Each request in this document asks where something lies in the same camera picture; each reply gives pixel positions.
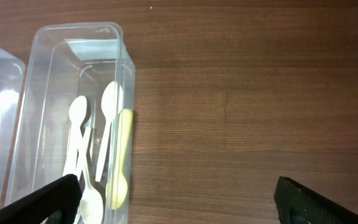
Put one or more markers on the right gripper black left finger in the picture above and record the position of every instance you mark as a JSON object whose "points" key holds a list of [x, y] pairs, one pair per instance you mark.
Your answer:
{"points": [[56, 202]]}

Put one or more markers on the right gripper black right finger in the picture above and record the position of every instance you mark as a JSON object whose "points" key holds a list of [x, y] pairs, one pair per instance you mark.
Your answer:
{"points": [[296, 203]]}

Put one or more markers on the white spoon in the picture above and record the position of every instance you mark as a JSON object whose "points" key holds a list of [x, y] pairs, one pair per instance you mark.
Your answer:
{"points": [[111, 105], [82, 147], [77, 114], [91, 203]]}

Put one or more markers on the yellow plastic spoon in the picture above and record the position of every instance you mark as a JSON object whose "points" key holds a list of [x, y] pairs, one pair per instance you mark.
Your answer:
{"points": [[119, 186]]}

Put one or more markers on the clear container, right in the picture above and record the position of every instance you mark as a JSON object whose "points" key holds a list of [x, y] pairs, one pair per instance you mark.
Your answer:
{"points": [[68, 61]]}

